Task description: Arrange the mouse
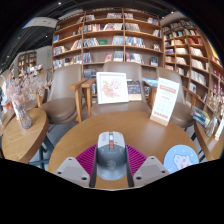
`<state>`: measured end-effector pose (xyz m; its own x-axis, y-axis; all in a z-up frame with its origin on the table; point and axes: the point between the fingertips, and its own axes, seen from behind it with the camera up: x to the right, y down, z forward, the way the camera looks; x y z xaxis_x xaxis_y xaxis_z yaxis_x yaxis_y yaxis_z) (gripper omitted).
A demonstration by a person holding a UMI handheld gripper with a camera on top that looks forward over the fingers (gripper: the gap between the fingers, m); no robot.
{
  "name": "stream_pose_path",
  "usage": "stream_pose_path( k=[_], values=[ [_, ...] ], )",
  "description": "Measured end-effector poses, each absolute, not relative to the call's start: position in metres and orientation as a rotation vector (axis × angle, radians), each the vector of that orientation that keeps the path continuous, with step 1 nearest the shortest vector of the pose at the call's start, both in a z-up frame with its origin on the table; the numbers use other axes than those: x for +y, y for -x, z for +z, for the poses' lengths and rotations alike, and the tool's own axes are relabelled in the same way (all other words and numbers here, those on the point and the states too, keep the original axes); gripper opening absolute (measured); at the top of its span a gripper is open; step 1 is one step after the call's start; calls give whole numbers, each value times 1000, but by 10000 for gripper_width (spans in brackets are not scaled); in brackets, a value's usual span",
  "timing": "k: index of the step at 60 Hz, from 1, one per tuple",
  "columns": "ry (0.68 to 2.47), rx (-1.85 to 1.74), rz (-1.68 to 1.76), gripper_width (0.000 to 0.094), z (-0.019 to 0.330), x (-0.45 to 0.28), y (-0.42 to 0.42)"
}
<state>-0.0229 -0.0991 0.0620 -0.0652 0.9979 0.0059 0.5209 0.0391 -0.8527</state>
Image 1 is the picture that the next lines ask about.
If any light blue book stack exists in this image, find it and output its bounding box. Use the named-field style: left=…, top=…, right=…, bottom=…
left=142, top=77, right=159, bottom=87

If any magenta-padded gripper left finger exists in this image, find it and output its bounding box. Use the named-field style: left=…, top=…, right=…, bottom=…
left=54, top=143, right=99, bottom=188

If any glass vase with pale flowers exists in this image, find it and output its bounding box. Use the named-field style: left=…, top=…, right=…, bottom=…
left=205, top=93, right=223, bottom=138

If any white framed flower picture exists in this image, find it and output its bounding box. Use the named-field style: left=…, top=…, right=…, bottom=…
left=95, top=71, right=130, bottom=105

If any dark covered book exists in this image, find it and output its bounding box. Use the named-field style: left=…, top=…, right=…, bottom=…
left=126, top=79, right=143, bottom=102

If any stack of books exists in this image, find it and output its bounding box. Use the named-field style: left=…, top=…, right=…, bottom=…
left=191, top=105, right=212, bottom=128

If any round light blue mouse pad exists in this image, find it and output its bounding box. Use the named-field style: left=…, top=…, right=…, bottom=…
left=163, top=143, right=200, bottom=174

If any curved wooden bookshelf with books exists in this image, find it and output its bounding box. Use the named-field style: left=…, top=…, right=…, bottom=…
left=162, top=16, right=224, bottom=111

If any small white table sign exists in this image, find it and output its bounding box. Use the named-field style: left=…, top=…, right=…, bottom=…
left=214, top=116, right=224, bottom=141

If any round wooden side table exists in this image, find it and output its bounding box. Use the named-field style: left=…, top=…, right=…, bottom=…
left=0, top=107, right=50, bottom=164
left=193, top=119, right=224, bottom=161

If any wide wooden bookshelf with books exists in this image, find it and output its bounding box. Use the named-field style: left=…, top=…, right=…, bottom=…
left=51, top=8, right=164, bottom=80

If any glass vase with pink flowers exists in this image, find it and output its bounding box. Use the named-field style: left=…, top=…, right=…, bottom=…
left=5, top=71, right=53, bottom=130

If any small distant wooden bookshelf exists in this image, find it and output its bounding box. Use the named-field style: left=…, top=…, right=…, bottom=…
left=17, top=50, right=38, bottom=73

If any white red sign stand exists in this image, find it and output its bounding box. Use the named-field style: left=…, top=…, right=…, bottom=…
left=149, top=77, right=180, bottom=127

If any beige padded wooden armchair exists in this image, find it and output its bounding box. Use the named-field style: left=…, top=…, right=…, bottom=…
left=35, top=63, right=88, bottom=125
left=81, top=61, right=158, bottom=116
left=154, top=66, right=198, bottom=130
left=33, top=71, right=50, bottom=108

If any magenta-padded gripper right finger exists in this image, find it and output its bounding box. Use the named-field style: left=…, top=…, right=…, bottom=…
left=124, top=143, right=170, bottom=188

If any white hanging ceiling sign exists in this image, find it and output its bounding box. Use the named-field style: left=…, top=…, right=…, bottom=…
left=22, top=16, right=59, bottom=29

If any grey computer mouse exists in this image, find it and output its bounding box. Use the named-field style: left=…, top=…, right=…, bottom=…
left=95, top=130, right=128, bottom=182

